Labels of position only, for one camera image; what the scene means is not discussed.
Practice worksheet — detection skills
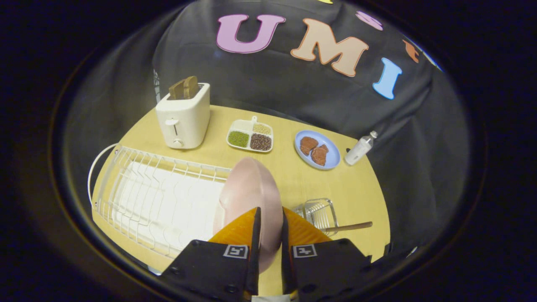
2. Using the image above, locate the wire cutlery basket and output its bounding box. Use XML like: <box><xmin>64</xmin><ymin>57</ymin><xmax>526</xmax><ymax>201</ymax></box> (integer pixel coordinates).
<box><xmin>293</xmin><ymin>198</ymin><xmax>339</xmax><ymax>232</ymax></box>

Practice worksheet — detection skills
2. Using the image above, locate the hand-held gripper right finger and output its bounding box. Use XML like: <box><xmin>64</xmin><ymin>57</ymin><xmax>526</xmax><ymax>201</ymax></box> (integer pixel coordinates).
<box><xmin>281</xmin><ymin>207</ymin><xmax>373</xmax><ymax>302</ymax></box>

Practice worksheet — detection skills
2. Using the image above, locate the pink plate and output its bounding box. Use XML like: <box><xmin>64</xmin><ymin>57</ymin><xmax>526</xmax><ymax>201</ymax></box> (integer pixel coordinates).
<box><xmin>213</xmin><ymin>157</ymin><xmax>284</xmax><ymax>274</ymax></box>

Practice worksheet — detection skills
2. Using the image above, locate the white toaster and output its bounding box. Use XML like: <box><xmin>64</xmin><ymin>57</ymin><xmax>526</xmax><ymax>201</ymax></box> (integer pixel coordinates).
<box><xmin>155</xmin><ymin>82</ymin><xmax>211</xmax><ymax>150</ymax></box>

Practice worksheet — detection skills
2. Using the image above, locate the blue plate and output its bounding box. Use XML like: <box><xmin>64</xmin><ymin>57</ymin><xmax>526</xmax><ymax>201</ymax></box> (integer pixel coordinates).
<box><xmin>295</xmin><ymin>130</ymin><xmax>341</xmax><ymax>170</ymax></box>

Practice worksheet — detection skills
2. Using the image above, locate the white plastic bottle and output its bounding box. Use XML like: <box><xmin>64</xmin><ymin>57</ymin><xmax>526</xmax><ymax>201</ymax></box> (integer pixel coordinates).
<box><xmin>344</xmin><ymin>130</ymin><xmax>378</xmax><ymax>166</ymax></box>

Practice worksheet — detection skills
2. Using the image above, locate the wooden handled spoon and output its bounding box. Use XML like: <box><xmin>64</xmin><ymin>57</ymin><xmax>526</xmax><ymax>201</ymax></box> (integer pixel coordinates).
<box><xmin>322</xmin><ymin>221</ymin><xmax>373</xmax><ymax>233</ymax></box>

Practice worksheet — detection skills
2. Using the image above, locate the white wire dish rack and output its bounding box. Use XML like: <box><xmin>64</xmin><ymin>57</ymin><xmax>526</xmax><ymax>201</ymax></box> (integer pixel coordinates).
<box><xmin>87</xmin><ymin>143</ymin><xmax>234</xmax><ymax>259</ymax></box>

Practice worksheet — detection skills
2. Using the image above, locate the white divided tray with beans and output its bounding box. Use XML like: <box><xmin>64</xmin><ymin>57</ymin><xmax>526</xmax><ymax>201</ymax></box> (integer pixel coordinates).
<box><xmin>227</xmin><ymin>116</ymin><xmax>274</xmax><ymax>153</ymax></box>

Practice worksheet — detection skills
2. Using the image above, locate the black backdrop cloth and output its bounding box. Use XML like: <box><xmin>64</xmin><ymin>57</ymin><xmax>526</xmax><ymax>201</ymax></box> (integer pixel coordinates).
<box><xmin>152</xmin><ymin>0</ymin><xmax>471</xmax><ymax>256</ymax></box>

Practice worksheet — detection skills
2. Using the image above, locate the brown meat piece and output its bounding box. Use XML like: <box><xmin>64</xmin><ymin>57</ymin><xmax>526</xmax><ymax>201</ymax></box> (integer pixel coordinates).
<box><xmin>300</xmin><ymin>136</ymin><xmax>319</xmax><ymax>156</ymax></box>
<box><xmin>311</xmin><ymin>144</ymin><xmax>329</xmax><ymax>167</ymax></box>

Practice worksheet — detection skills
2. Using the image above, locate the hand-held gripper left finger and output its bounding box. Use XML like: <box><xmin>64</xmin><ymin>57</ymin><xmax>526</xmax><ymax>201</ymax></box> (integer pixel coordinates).
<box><xmin>161</xmin><ymin>206</ymin><xmax>262</xmax><ymax>302</ymax></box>

